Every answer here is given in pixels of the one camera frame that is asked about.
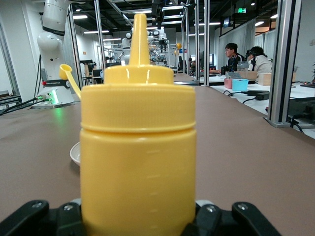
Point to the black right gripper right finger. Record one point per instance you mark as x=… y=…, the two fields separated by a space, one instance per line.
x=233 y=223

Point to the cream white round plate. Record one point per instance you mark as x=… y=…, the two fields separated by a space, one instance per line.
x=75 y=153

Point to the wide aluminium frame post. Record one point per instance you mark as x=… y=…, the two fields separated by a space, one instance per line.
x=283 y=61

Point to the light wooden box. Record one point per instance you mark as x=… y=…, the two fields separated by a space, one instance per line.
x=265 y=79

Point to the black power adapter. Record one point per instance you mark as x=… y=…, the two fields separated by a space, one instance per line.
x=258 y=94

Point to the pink storage box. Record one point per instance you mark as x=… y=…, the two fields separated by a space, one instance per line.
x=228 y=83

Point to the green exit sign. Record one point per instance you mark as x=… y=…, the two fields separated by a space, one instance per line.
x=242 y=10

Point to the yellow squeeze sauce bottle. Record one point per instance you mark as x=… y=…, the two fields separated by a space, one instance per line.
x=137 y=147

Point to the brown cardboard box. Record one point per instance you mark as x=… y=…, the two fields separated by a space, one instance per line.
x=246 y=74

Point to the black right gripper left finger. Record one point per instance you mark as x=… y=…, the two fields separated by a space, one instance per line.
x=32 y=221

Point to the person wearing headset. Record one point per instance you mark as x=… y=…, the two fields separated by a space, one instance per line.
x=262 y=64

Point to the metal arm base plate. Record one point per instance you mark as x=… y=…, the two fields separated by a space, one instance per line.
x=44 y=106

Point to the yellow ball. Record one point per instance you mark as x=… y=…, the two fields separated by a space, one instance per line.
x=179 y=46

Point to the slim aluminium frame post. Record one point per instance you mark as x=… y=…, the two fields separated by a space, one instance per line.
x=99 y=37
x=206 y=49

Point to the light blue storage box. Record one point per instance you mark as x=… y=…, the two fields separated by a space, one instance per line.
x=240 y=85

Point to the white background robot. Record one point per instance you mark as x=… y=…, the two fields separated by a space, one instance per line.
x=160 y=37

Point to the white side table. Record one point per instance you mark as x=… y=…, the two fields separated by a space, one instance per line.
x=246 y=108

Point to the person in black shirt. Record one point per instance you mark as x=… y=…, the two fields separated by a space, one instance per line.
x=233 y=52

